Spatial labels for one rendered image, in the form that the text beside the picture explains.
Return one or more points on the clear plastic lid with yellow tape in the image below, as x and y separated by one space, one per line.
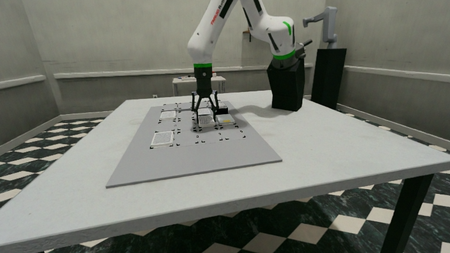
225 119

